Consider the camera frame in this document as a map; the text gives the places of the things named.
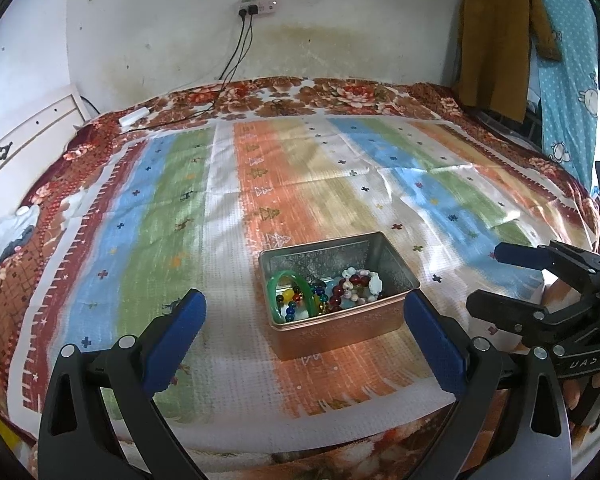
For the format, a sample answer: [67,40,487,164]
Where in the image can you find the copper metal tin box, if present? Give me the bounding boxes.
[258,231,421,361]

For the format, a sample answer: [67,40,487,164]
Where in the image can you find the pale white bead bracelet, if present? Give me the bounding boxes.
[341,269,384,303]

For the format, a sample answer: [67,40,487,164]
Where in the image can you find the black cable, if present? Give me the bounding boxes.
[145,12,257,123]
[130,12,248,131]

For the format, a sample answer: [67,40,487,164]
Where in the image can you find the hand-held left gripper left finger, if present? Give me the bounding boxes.
[37,288,208,480]

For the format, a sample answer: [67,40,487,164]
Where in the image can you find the blue dotted hanging cloth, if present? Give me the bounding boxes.
[527,0,600,192]

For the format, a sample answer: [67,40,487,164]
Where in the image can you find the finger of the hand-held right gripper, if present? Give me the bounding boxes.
[495,241,600,281]
[466,290,561,347]

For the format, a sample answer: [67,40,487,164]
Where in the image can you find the white wooden headboard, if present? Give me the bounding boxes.
[0,84,87,192]

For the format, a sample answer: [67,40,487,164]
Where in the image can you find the white charger block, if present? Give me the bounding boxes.
[119,107,149,128]

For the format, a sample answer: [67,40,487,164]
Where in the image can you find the red bead bracelet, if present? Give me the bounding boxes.
[329,287,363,312]

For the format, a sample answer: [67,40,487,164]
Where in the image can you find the striped patterned mat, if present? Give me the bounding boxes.
[7,112,600,453]

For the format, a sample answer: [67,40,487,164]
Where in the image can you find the yellow and dark bead bracelet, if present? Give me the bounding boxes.
[277,286,311,322]

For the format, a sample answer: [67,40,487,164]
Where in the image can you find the person's right hand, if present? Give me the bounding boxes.
[563,378,590,412]

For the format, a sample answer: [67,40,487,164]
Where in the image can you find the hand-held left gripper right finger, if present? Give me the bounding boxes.
[402,290,576,480]

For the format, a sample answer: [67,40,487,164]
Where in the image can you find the green jade bangle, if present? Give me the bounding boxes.
[271,271,317,323]

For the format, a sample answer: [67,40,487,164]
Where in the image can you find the wall socket with plugs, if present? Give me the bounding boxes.
[237,1,280,17]

